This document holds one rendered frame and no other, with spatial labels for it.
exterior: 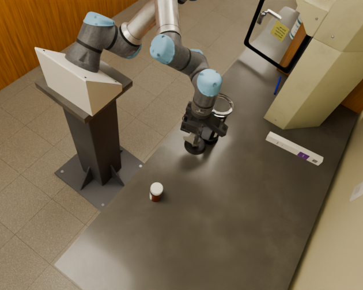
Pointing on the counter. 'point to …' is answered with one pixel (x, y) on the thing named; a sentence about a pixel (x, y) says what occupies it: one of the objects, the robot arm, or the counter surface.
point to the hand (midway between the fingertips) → (196, 141)
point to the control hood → (313, 13)
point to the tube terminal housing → (328, 67)
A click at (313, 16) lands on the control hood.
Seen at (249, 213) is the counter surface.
